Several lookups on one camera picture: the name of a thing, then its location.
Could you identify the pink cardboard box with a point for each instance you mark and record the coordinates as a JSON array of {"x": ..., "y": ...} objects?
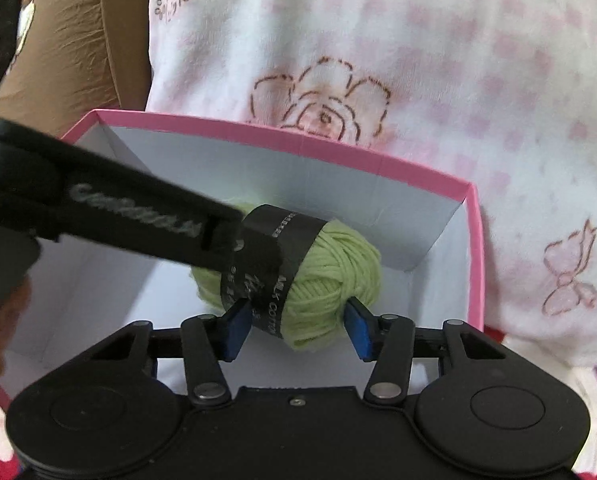
[{"x": 425, "y": 224}]

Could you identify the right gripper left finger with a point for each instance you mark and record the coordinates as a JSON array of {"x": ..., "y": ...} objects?
[{"x": 206, "y": 341}]

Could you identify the brown pillow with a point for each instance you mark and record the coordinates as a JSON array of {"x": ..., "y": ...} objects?
[{"x": 77, "y": 56}]

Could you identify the green yarn ball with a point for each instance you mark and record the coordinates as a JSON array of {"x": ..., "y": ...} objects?
[{"x": 298, "y": 272}]

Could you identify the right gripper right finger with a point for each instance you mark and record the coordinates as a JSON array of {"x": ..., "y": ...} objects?
[{"x": 387, "y": 341}]

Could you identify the pink checkered pillow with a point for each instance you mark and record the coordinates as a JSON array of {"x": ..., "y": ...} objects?
[{"x": 502, "y": 93}]

